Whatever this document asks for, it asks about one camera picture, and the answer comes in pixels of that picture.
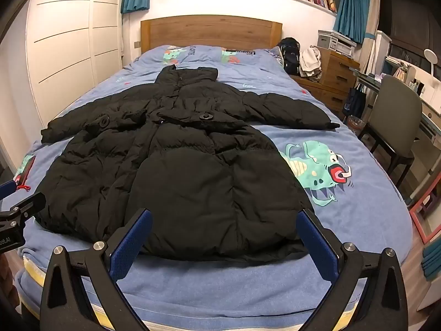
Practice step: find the dark blue bag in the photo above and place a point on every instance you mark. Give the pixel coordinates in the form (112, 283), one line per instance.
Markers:
(353, 101)

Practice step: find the wooden dresser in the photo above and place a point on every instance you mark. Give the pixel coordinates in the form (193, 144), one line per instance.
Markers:
(337, 72)

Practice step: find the grey chair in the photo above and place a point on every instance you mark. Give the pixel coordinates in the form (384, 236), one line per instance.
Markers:
(396, 110)

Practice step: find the long teal curtain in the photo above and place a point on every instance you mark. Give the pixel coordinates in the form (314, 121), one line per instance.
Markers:
(351, 10)

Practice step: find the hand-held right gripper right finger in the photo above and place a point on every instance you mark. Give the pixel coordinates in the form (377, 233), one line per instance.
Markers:
(315, 244)

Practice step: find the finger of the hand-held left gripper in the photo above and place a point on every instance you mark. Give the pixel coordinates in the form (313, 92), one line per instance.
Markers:
(27, 207)
(7, 189)

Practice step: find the white upright panel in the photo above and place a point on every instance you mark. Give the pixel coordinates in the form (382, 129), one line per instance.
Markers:
(382, 51)

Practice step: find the white desk lamp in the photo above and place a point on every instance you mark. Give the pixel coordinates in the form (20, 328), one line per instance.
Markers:
(430, 55)

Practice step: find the blue printed duvet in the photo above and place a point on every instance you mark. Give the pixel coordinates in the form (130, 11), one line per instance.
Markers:
(344, 213)

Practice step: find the white printer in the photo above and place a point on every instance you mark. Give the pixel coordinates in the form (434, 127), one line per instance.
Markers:
(336, 43)

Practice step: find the white mattress with yellow trim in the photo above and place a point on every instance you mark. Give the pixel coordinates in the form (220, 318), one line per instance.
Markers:
(32, 269)

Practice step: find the person's left forearm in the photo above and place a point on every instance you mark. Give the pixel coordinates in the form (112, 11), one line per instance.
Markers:
(8, 279)

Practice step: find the folded teal cloth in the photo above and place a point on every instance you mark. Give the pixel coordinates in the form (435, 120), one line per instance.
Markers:
(433, 258)

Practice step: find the wooden headboard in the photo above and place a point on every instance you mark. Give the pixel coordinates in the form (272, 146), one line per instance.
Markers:
(206, 31)

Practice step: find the pink wooden frame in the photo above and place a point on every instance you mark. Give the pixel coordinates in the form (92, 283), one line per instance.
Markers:
(418, 219)

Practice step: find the clear wastebasket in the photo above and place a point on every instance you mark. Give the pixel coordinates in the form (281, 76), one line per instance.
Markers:
(355, 124)

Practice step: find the cluttered desk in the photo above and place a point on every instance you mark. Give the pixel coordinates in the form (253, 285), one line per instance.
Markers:
(368, 81)

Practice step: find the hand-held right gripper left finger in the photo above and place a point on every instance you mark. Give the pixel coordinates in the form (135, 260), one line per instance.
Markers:
(132, 241)

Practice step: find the black backpack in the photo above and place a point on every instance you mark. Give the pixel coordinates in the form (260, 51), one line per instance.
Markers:
(289, 55)

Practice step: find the white wardrobe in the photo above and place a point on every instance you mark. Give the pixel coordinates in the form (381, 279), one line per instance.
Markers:
(69, 41)

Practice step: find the pile of light clothes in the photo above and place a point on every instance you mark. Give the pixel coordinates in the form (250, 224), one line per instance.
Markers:
(310, 62)

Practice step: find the black puffer coat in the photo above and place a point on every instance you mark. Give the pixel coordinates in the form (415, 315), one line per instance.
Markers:
(193, 165)

